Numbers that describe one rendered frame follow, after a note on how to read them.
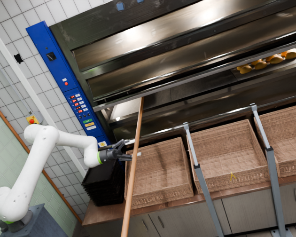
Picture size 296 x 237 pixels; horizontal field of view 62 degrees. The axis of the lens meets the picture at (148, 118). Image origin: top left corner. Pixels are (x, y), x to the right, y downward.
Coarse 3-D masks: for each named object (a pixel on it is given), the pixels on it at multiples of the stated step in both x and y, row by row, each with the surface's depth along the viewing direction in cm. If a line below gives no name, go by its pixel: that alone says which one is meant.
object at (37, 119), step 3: (36, 111) 220; (33, 114) 216; (36, 114) 218; (39, 114) 223; (27, 117) 217; (30, 117) 217; (36, 117) 217; (39, 117) 222; (27, 120) 219; (36, 120) 218; (39, 120) 220; (42, 120) 224; (30, 123) 220; (33, 123) 220; (36, 123) 220; (39, 123) 220
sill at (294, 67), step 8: (272, 72) 196; (280, 72) 193; (288, 72) 193; (240, 80) 204; (248, 80) 199; (256, 80) 197; (264, 80) 197; (216, 88) 207; (224, 88) 202; (232, 88) 202; (192, 96) 210; (200, 96) 207; (208, 96) 206; (168, 104) 214; (176, 104) 212; (184, 104) 211; (136, 112) 223; (144, 112) 217; (152, 112) 217; (112, 120) 227; (120, 120) 222; (128, 120) 222
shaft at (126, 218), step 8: (136, 136) 181; (136, 144) 173; (136, 152) 165; (136, 160) 160; (128, 184) 141; (128, 192) 135; (128, 200) 130; (128, 208) 125; (128, 216) 121; (128, 224) 118
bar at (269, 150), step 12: (240, 108) 170; (252, 108) 168; (204, 120) 175; (156, 132) 183; (264, 132) 163; (120, 144) 189; (192, 144) 175; (204, 180) 174; (276, 180) 170; (204, 192) 179; (276, 192) 176; (276, 204) 182; (216, 216) 192; (216, 228) 198; (288, 228) 206
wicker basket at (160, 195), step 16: (160, 144) 229; (176, 144) 227; (160, 160) 233; (176, 160) 231; (128, 176) 221; (144, 176) 237; (160, 176) 229; (176, 176) 221; (144, 192) 198; (160, 192) 196; (176, 192) 205; (192, 192) 194
